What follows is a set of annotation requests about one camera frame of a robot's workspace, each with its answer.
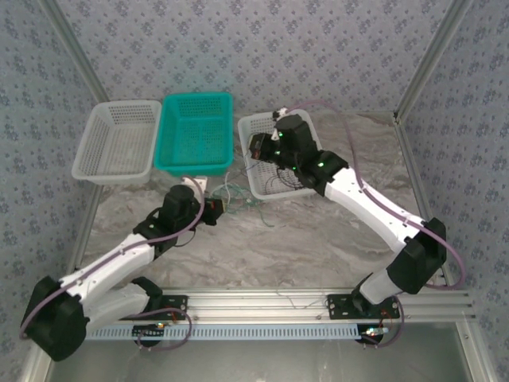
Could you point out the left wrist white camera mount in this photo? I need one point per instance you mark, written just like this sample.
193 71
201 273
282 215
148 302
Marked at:
200 183

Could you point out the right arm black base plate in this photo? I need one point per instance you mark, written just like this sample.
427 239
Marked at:
338 307

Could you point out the aluminium frame post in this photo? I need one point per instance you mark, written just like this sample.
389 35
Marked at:
433 55
75 51

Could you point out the aluminium mounting rail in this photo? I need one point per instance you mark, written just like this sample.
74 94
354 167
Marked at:
258 304

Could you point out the aluminium lower frame bar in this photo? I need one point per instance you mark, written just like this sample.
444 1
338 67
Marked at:
475 354
33 371

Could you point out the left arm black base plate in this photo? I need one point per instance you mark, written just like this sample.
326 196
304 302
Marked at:
177 301

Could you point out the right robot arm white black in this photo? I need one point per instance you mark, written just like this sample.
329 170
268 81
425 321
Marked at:
370 207

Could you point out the white perforated plastic basket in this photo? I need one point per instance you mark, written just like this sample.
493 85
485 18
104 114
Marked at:
248 127
119 115

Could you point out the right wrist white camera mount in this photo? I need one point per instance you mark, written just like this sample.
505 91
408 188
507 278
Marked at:
280 113

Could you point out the small black controller board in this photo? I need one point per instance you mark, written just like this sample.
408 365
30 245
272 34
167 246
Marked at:
374 331
149 330

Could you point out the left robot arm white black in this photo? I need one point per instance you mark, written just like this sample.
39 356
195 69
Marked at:
107 262

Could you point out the grey metal panel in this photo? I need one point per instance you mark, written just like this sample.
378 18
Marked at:
258 362

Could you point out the teal perforated plastic basket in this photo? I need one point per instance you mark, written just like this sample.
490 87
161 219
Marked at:
207 159

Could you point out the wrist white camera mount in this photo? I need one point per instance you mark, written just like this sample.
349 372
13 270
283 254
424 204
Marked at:
280 113
200 183

